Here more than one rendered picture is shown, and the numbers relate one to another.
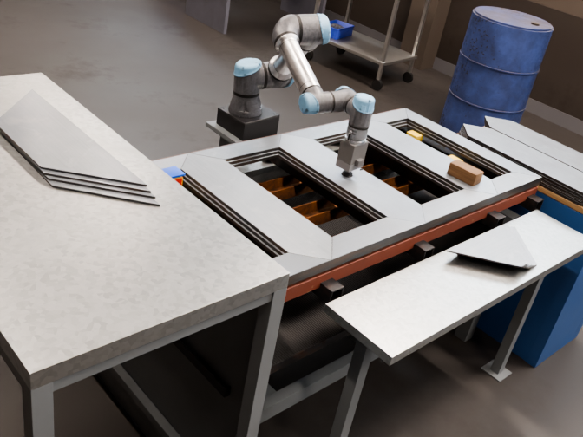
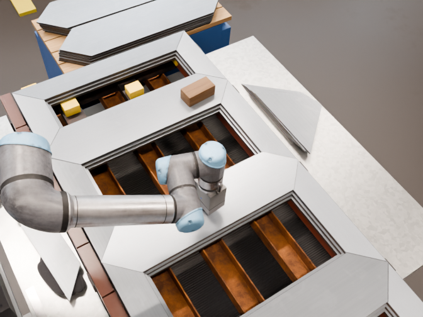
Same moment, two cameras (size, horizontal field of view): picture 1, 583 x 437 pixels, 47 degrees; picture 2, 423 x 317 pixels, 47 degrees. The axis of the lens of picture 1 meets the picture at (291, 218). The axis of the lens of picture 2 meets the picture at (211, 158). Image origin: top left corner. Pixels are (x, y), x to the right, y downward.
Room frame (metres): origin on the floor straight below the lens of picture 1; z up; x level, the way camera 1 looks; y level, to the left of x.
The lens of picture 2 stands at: (2.08, 0.60, 2.20)
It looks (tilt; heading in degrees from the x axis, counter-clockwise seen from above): 54 degrees down; 280
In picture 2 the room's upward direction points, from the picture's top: 5 degrees clockwise
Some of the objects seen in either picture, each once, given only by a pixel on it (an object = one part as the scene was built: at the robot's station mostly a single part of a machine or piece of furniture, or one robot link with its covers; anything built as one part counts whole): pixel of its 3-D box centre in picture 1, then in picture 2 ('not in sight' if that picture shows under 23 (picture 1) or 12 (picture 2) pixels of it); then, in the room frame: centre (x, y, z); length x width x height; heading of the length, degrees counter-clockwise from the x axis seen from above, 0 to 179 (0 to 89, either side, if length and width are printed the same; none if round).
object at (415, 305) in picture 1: (477, 271); (313, 138); (1.91, -0.65, 0.74); 1.20 x 0.26 x 0.03; 137
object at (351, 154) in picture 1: (354, 153); (212, 190); (2.21, -0.18, 0.94); 0.10 x 0.09 x 0.16; 53
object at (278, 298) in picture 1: (127, 304); not in sight; (1.68, 0.47, 0.51); 1.30 x 0.04 x 1.01; 47
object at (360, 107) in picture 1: (361, 111); (211, 161); (2.22, -0.17, 1.10); 0.09 x 0.08 x 0.11; 29
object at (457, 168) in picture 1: (465, 172); (197, 91); (2.38, -0.62, 0.87); 0.12 x 0.06 x 0.05; 52
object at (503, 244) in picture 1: (504, 251); (291, 107); (2.02, -0.75, 0.77); 0.45 x 0.20 x 0.04; 137
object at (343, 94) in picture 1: (343, 101); (177, 173); (2.30, -0.11, 1.10); 0.11 x 0.11 x 0.08; 29
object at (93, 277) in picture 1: (37, 179); not in sight; (1.47, 0.66, 1.03); 1.30 x 0.60 x 0.04; 47
